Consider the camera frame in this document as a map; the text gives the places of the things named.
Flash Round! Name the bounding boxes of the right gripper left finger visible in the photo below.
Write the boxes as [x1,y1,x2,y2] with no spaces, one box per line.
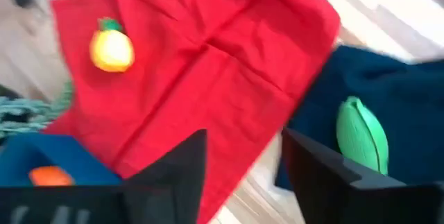
[0,129,208,224]

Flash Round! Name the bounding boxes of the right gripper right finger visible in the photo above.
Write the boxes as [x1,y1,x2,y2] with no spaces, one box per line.
[282,128,444,224]

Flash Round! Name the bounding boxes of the green toy pea pod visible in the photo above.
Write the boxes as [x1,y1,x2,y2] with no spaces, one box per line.
[335,95,389,176]

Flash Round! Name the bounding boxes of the orange toy carrot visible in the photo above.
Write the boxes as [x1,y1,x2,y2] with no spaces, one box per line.
[28,165,74,187]

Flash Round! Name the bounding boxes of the yellow toy pepper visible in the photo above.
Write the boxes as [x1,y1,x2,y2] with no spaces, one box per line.
[89,17,135,74]

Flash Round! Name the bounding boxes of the teal plastic tupperware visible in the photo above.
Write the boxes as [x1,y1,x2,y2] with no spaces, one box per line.
[0,132,122,187]

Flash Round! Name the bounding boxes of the navy blue cloth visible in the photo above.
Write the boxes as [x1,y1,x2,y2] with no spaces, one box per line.
[275,45,444,190]

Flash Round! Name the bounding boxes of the red cloth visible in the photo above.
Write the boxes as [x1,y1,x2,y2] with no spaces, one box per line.
[43,0,341,224]

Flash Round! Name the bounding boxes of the potted succulent plant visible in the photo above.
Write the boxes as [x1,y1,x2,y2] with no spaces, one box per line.
[0,81,74,140]

